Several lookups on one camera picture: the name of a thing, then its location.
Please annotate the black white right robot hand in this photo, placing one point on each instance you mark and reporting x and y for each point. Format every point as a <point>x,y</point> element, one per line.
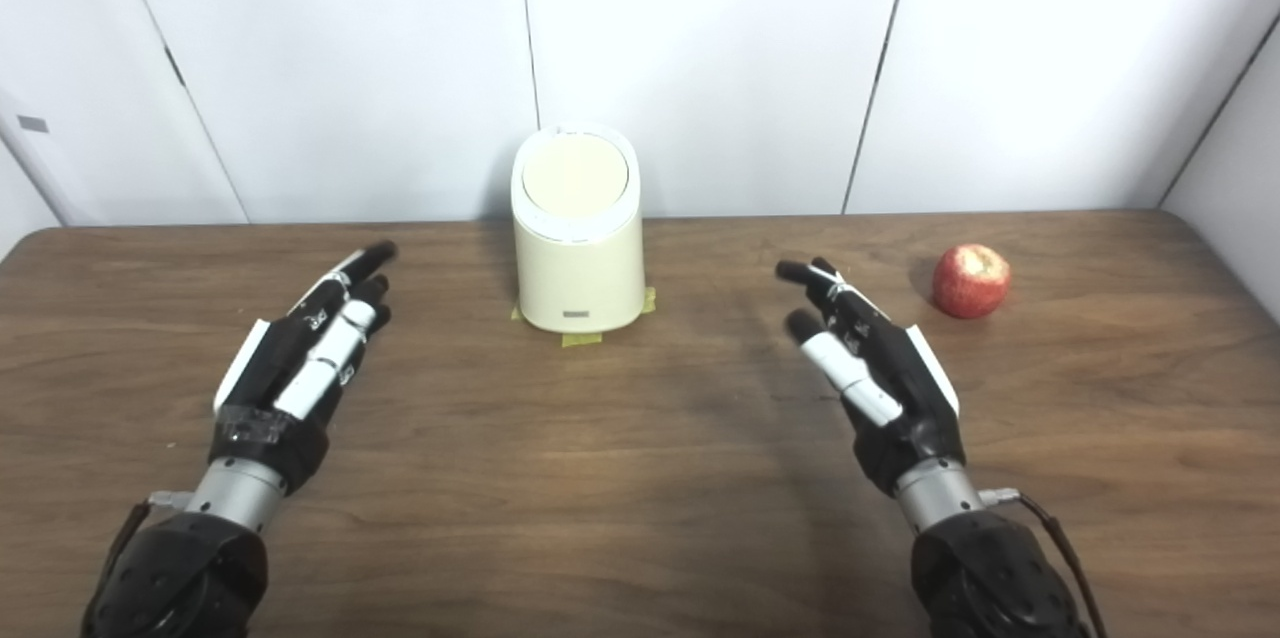
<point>895,368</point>

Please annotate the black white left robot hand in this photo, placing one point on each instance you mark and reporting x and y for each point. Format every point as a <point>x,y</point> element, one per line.
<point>290,358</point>

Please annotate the red apple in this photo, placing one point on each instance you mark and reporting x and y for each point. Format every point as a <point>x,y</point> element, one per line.
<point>970,288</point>

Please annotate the round cream bin lid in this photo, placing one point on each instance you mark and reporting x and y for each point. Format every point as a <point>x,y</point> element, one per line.
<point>575,173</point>

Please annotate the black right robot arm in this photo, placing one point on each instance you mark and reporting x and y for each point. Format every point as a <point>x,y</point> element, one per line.
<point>990,578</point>

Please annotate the cream-colored bin body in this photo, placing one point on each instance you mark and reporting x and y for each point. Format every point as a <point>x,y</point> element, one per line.
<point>580,278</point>

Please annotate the small grey wall label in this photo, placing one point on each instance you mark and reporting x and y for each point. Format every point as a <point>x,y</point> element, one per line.
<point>32,123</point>

